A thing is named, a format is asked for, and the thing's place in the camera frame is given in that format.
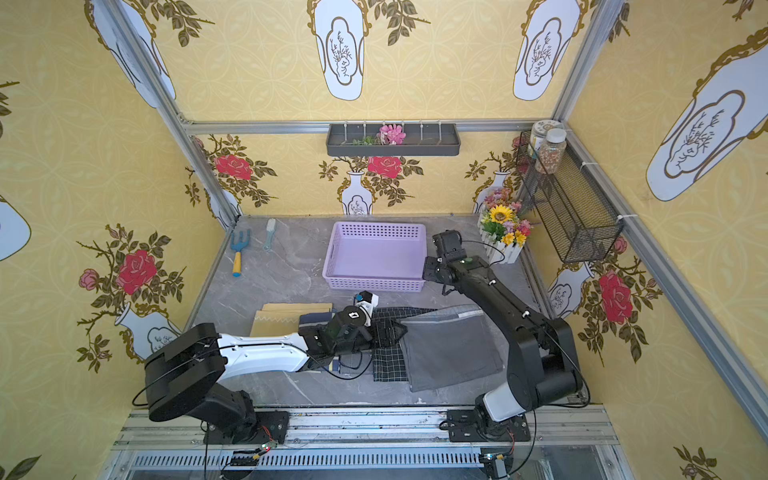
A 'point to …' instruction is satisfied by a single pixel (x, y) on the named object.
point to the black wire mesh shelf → (573, 207)
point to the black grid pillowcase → (388, 327)
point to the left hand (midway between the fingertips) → (391, 326)
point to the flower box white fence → (503, 231)
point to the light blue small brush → (270, 229)
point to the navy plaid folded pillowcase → (321, 318)
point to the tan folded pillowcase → (284, 318)
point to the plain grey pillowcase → (447, 347)
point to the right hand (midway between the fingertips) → (442, 266)
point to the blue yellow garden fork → (239, 247)
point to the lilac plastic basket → (375, 256)
